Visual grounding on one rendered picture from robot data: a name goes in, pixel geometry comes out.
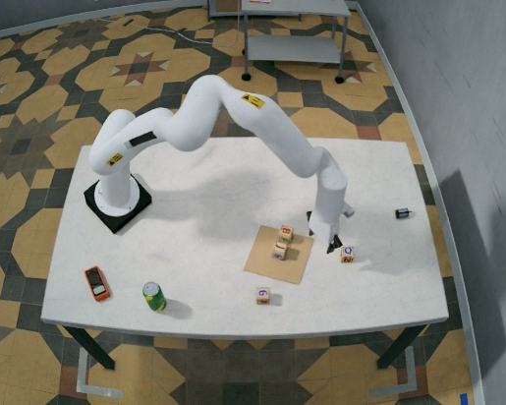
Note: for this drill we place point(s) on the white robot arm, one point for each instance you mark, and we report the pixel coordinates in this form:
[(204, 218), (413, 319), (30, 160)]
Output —
[(191, 128)]

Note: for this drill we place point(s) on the tan square mat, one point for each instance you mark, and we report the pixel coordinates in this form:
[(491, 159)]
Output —
[(291, 269)]

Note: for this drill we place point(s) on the green soda can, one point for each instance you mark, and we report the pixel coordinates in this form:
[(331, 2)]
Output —
[(154, 296)]

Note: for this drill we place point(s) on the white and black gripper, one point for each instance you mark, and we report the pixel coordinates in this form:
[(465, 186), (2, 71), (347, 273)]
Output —
[(325, 231)]

